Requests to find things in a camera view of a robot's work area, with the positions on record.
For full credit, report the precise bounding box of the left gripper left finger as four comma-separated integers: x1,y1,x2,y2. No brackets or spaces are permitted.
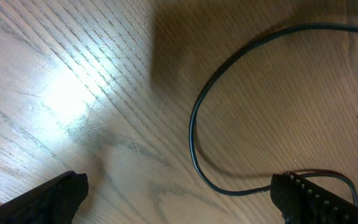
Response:
0,171,89,223

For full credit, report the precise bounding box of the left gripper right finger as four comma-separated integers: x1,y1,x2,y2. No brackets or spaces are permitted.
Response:
270,172,358,224

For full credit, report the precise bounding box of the black barrel plug cable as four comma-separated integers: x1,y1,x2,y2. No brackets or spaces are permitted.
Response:
188,22,358,215

